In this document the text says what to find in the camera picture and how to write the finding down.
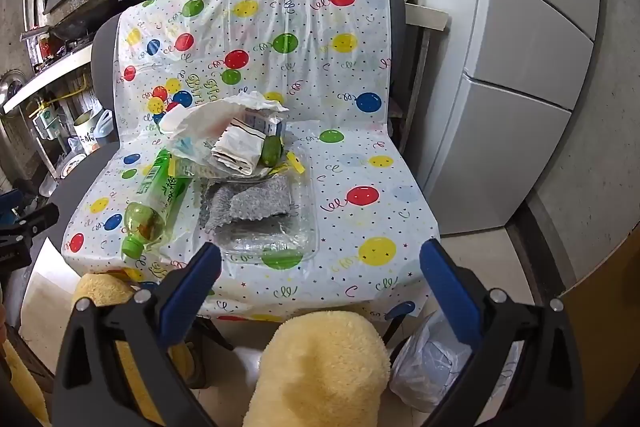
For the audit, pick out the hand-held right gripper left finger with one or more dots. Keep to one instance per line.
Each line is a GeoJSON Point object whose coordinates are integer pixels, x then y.
{"type": "Point", "coordinates": [195, 279]}

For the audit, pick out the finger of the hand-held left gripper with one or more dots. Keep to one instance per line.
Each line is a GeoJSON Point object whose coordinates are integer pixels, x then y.
{"type": "Point", "coordinates": [37, 217]}

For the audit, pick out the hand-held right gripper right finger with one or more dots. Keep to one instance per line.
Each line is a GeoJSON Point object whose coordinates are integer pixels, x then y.
{"type": "Point", "coordinates": [450, 292]}

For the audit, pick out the trash bin with plastic liner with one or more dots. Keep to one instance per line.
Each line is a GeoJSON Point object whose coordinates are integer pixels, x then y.
{"type": "Point", "coordinates": [430, 367]}

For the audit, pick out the grey cloth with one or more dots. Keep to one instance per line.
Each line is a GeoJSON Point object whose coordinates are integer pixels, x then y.
{"type": "Point", "coordinates": [255, 207]}

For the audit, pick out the green plastic drink bottle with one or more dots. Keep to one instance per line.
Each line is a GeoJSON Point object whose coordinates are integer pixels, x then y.
{"type": "Point", "coordinates": [160, 192]}

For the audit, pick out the clear plastic bag yellow labels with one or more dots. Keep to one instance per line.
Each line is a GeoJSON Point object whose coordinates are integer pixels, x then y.
{"type": "Point", "coordinates": [302, 227]}

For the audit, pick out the green cucumber piece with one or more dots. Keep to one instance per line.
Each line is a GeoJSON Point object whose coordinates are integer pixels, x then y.
{"type": "Point", "coordinates": [272, 150]}

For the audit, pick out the white paper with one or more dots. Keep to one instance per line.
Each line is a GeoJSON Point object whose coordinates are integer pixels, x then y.
{"type": "Point", "coordinates": [210, 114]}

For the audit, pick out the small white blue carton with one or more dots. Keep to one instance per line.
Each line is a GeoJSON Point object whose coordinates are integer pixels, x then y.
{"type": "Point", "coordinates": [260, 123]}

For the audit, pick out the white flat sheet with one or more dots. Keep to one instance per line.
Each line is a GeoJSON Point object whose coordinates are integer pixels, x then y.
{"type": "Point", "coordinates": [45, 277]}

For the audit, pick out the white patterned dish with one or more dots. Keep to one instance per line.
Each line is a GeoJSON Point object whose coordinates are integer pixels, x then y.
{"type": "Point", "coordinates": [71, 164]}

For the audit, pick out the cream tin can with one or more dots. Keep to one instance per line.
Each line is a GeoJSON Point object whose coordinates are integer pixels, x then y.
{"type": "Point", "coordinates": [87, 132]}

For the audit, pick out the light blue plastic bag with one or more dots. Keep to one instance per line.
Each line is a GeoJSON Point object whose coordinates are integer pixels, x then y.
{"type": "Point", "coordinates": [108, 127]}

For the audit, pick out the metal pot lid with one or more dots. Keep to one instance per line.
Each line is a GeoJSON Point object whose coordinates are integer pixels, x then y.
{"type": "Point", "coordinates": [10, 86]}

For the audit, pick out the white kitchen counter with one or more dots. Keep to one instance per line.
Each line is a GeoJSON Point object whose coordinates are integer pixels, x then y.
{"type": "Point", "coordinates": [45, 77]}

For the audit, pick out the brown door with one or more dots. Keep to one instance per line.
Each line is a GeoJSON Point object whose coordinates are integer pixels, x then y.
{"type": "Point", "coordinates": [605, 337]}

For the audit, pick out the dark wok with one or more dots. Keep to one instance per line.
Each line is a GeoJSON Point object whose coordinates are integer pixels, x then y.
{"type": "Point", "coordinates": [70, 28]}

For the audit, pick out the balloon print plastic cover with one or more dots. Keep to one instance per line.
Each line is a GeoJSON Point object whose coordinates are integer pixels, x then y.
{"type": "Point", "coordinates": [310, 72]}

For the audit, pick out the white refrigerator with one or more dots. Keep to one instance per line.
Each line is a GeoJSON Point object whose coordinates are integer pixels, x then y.
{"type": "Point", "coordinates": [525, 57]}

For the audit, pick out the white slab stand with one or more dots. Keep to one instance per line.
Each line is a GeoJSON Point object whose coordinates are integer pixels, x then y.
{"type": "Point", "coordinates": [425, 14]}

